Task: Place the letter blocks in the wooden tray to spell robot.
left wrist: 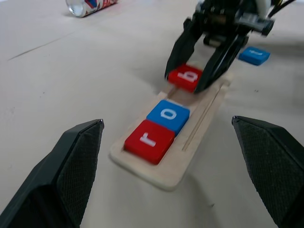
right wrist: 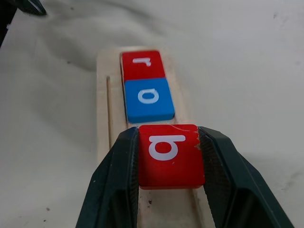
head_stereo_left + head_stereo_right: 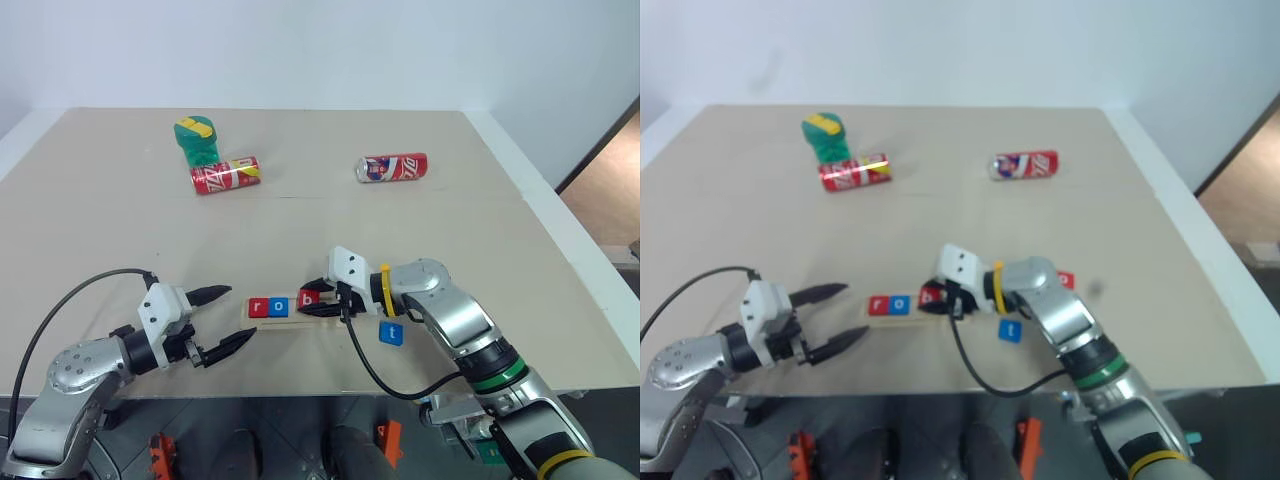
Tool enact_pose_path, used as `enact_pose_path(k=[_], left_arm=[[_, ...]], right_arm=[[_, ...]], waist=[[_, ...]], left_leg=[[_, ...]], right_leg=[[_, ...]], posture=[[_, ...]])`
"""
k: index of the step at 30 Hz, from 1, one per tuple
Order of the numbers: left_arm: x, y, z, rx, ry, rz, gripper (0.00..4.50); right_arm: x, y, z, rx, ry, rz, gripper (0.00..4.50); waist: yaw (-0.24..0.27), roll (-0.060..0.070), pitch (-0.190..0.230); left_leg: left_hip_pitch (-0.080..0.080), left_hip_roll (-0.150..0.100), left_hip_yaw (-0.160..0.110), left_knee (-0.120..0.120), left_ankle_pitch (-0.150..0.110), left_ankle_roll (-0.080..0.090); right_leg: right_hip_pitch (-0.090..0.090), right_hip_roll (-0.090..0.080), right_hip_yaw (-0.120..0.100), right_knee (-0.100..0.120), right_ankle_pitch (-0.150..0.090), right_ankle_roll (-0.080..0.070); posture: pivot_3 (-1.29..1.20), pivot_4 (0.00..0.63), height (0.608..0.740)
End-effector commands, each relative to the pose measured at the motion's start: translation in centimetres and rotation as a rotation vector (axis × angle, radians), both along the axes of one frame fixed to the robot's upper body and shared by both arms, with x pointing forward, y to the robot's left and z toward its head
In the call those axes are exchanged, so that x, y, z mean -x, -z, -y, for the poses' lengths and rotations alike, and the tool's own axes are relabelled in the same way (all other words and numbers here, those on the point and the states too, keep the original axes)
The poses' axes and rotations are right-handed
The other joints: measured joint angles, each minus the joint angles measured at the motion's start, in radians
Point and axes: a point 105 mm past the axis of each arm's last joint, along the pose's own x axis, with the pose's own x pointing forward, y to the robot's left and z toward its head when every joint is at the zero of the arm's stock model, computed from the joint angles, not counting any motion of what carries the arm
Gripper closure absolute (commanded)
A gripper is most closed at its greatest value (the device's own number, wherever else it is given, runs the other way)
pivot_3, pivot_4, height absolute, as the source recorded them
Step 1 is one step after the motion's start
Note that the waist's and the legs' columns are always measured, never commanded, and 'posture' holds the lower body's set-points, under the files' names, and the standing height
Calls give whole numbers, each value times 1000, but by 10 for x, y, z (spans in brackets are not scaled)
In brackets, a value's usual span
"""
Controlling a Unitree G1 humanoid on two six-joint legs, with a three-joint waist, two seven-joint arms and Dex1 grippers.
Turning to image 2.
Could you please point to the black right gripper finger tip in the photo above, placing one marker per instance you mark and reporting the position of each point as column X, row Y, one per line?
column 28, row 6

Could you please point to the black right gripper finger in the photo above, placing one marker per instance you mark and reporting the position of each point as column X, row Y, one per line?
column 111, row 180
column 240, row 185

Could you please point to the red letter b block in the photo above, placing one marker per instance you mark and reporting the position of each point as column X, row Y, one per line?
column 169, row 156

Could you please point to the wooden letter tray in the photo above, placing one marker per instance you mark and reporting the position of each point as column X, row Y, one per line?
column 107, row 114

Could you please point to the blue letter o block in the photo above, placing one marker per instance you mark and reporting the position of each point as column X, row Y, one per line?
column 149, row 99

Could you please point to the red letter r block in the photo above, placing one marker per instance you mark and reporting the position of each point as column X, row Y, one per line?
column 142, row 64

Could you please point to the white table cloth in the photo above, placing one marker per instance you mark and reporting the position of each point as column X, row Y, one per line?
column 237, row 71

